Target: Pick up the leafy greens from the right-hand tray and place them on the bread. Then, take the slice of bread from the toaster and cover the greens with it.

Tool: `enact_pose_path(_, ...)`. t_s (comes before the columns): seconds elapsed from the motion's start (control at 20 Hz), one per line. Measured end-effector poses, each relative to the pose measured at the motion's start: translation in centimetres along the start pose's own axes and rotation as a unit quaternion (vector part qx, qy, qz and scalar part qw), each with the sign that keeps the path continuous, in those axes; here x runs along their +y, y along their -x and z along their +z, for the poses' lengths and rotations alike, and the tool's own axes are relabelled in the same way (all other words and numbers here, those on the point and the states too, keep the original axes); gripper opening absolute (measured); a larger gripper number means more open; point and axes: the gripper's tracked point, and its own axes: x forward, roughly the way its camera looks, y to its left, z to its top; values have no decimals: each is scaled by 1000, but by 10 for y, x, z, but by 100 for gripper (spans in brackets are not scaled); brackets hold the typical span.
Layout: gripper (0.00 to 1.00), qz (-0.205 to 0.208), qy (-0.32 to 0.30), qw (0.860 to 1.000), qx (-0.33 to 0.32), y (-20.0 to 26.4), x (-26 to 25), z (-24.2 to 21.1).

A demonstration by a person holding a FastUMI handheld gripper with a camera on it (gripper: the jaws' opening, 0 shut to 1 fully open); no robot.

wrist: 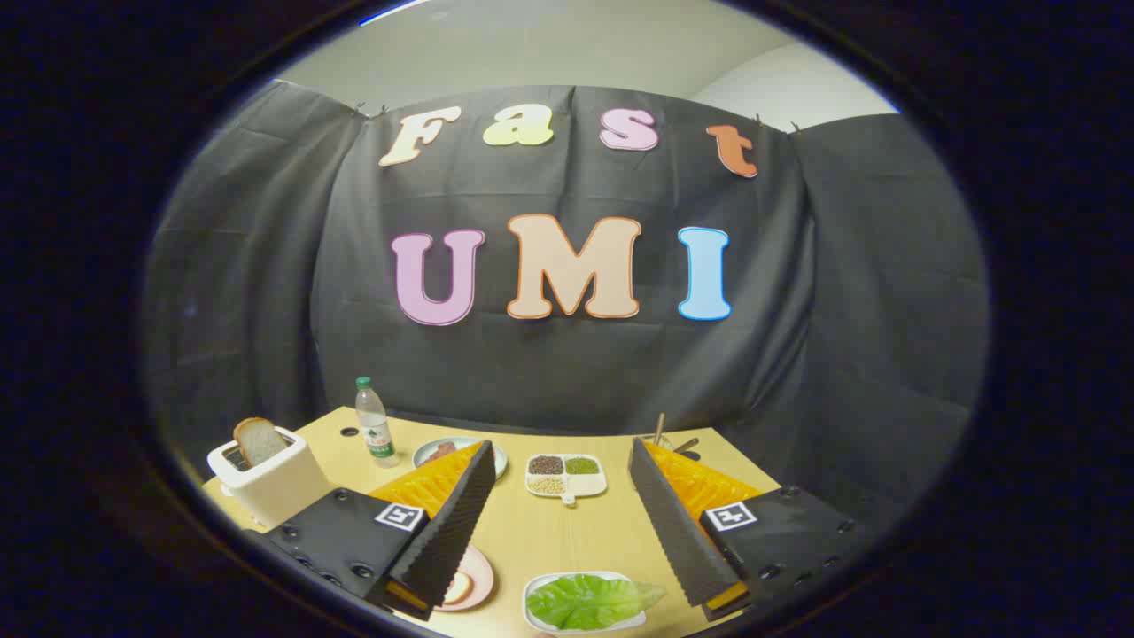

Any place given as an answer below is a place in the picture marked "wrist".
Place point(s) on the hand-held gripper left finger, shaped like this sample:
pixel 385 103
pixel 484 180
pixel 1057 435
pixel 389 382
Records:
pixel 461 514

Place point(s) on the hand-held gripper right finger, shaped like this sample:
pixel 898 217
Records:
pixel 673 523

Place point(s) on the green lettuce leaf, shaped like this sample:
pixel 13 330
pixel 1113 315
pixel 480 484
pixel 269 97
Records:
pixel 585 602

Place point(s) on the brown crust bread slice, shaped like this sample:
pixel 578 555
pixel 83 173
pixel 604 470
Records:
pixel 259 441

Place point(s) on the brown fried chicken piece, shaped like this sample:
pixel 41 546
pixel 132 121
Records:
pixel 440 452

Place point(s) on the pale green plate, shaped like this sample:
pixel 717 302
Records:
pixel 501 462

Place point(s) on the pink plate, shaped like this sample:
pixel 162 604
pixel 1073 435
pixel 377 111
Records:
pixel 483 576

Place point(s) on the clear glass utensil cup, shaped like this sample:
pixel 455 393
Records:
pixel 666 441

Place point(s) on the pile of pale beans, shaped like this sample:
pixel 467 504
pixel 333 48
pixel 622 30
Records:
pixel 547 485

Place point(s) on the white divided dish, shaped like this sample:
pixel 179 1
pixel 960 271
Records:
pixel 589 486

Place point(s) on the light wooden stick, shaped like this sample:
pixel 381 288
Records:
pixel 659 427

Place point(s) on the pile of dark beans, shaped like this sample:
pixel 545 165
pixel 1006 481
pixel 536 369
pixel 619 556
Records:
pixel 546 464

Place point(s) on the pile of green beans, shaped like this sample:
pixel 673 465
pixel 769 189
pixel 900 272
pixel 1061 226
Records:
pixel 581 464

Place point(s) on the white square plate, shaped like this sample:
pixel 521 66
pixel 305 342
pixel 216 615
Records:
pixel 620 623

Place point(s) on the clear water bottle green cap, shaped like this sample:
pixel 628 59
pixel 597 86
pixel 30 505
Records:
pixel 376 434

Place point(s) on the white toaster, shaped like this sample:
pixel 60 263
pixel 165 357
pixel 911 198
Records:
pixel 283 483

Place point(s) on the black backdrop cloth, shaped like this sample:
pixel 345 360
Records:
pixel 797 310

